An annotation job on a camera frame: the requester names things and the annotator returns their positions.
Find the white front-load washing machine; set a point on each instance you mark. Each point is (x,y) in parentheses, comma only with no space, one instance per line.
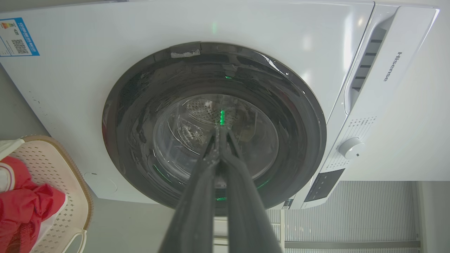
(105,88)

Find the white detergent drawer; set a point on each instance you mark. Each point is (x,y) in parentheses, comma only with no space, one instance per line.
(390,66)

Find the grey ribbed window blind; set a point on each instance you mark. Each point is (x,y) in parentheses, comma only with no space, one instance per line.
(351,214)

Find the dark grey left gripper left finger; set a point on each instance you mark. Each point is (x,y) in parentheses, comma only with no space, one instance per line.
(197,211)

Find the white washing machine dial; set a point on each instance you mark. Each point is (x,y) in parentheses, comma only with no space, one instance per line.
(351,148)

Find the dark round washing machine door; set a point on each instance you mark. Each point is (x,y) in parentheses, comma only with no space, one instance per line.
(147,116)

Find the white laundry basket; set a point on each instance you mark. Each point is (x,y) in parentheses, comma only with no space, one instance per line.
(66,196)

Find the red garment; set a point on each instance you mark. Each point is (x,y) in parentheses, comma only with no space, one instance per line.
(24,207)

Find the blue energy label sticker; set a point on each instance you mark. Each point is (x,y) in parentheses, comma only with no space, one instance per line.
(17,37)

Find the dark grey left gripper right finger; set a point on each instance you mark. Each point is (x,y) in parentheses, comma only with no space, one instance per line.
(248,214)

